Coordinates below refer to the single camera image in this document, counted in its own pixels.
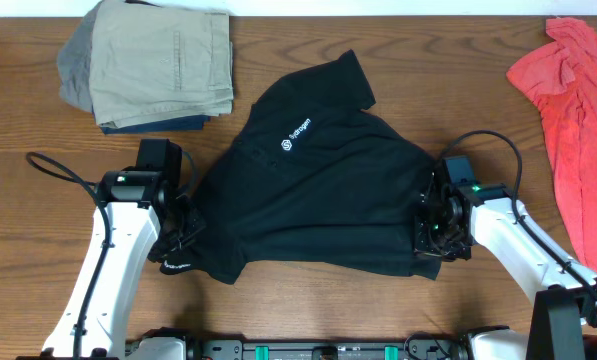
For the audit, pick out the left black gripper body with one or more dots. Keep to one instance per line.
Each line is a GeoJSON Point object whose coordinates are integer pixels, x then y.
{"type": "Point", "coordinates": [179, 235]}

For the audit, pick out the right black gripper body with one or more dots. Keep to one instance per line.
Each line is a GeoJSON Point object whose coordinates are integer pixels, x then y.
{"type": "Point", "coordinates": [433, 230]}

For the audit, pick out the black polo shirt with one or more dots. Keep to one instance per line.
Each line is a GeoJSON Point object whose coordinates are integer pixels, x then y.
{"type": "Point", "coordinates": [313, 176]}

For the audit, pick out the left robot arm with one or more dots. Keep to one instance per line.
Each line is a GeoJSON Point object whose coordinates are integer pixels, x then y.
{"type": "Point", "coordinates": [131, 207]}

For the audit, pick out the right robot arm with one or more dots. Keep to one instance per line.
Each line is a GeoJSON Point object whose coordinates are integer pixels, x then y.
{"type": "Point", "coordinates": [562, 291]}

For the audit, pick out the folded beige khaki pants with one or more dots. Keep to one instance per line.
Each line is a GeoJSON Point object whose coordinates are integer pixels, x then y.
{"type": "Point", "coordinates": [151, 63]}

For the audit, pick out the red t-shirt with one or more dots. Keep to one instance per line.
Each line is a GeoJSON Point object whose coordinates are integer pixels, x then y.
{"type": "Point", "coordinates": [560, 79]}

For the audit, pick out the folded grey garment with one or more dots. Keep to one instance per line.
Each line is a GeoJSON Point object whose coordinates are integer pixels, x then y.
{"type": "Point", "coordinates": [73, 64]}

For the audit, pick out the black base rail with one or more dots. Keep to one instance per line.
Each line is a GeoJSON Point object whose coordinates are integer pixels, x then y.
{"type": "Point", "coordinates": [303, 350]}

